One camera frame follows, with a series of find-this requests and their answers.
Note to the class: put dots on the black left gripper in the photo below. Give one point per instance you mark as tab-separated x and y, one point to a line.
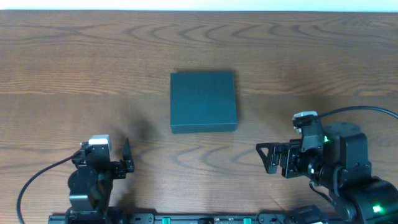
117	168

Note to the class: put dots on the black gift box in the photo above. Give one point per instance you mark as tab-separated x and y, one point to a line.
203	102

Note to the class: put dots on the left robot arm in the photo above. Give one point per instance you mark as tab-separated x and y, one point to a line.
92	182

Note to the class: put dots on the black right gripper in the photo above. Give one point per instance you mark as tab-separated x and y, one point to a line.
285	160

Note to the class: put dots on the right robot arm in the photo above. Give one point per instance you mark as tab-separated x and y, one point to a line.
334	156

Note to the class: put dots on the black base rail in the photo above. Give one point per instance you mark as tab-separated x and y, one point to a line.
148	218

